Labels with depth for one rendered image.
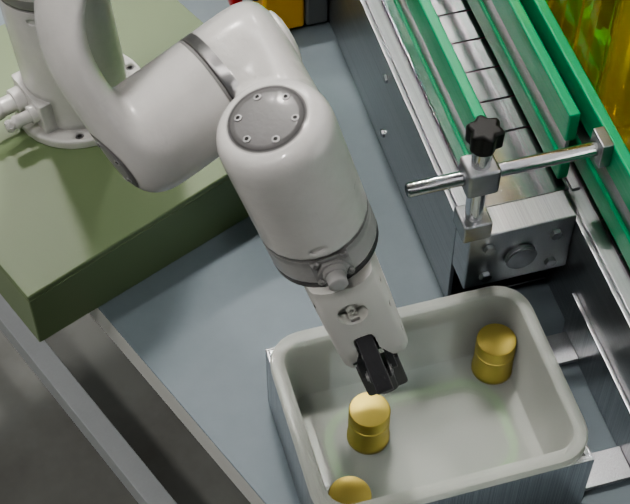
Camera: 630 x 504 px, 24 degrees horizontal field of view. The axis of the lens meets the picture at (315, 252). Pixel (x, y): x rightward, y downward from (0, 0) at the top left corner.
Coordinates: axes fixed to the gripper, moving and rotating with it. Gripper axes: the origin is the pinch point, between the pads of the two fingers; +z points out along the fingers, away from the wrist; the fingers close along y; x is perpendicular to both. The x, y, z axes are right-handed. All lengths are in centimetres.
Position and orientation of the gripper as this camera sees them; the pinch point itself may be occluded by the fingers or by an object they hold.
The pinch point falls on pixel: (372, 345)
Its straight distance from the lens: 110.5
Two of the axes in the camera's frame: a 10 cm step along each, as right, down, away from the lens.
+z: 2.5, 5.3, 8.1
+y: -2.7, -7.7, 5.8
